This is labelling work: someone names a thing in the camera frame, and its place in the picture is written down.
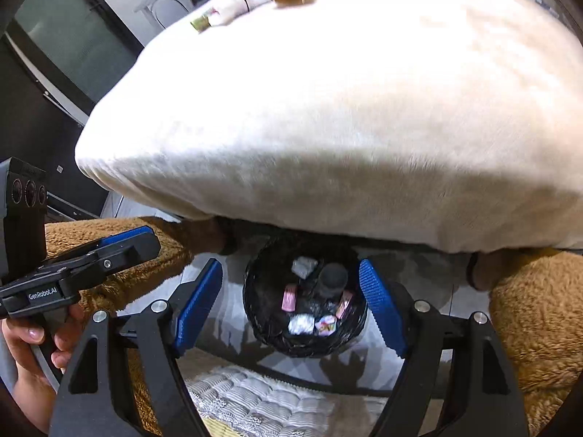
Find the grey crumpled paper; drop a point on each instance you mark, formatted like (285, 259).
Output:
(304, 267)

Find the pink packet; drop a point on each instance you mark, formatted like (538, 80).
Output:
(345, 304)

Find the person's left hand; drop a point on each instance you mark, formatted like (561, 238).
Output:
(18, 332)

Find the purple snack packet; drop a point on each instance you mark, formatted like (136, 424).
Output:
(326, 326)

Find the pink paper cup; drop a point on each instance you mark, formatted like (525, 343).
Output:
(289, 298)

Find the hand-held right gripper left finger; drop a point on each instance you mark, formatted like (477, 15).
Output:
(198, 309)

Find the white tissue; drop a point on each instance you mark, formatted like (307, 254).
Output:
(302, 324)

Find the brown fluffy rug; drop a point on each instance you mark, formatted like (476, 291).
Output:
(182, 241)

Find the person's right leg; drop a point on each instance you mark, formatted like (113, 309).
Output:
(537, 318)

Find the black-lined trash bin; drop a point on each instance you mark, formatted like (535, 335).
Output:
(271, 327)

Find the small crumpled wrapper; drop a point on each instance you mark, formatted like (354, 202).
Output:
(200, 22)

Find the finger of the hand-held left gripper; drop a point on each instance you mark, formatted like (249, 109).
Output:
(130, 233)
(141, 248)

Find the black wardrobe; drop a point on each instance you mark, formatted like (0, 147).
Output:
(36, 114)

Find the frosted glass door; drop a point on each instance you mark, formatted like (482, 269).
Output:
(68, 41)

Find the black cylindrical object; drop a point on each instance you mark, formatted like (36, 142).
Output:
(333, 280)

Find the white quilted mat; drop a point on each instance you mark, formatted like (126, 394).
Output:
(273, 405)

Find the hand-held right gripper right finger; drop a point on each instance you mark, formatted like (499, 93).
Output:
(382, 309)

